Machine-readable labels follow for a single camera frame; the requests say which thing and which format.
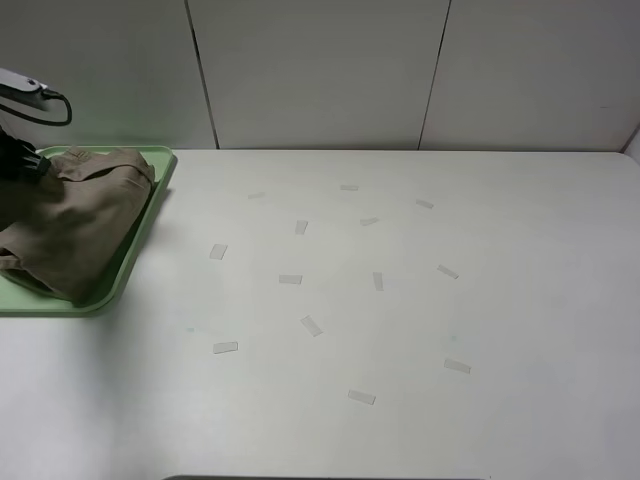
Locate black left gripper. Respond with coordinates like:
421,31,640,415
0,130,50,183

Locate khaki shorts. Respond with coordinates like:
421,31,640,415
1,148,155,304

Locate green plastic tray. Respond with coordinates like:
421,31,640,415
1,146,177,318

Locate clear tape strip left middle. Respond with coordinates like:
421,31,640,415
209,244,228,260

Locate clear tape strip upright centre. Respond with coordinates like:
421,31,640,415
295,220,308,235

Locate clear tape strip near shorts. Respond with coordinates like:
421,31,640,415
300,316,323,337

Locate clear tape strip beside shorts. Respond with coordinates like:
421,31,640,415
372,272,384,291

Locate clear tape strip far right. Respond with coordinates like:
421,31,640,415
415,199,434,209

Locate clear tape strip mid right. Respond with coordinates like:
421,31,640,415
437,265,459,279

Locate clear tape strip right front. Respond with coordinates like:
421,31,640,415
443,358,471,374

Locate black left camera cable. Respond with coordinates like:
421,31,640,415
39,88,74,126

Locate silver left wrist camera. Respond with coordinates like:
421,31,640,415
0,68,48,112

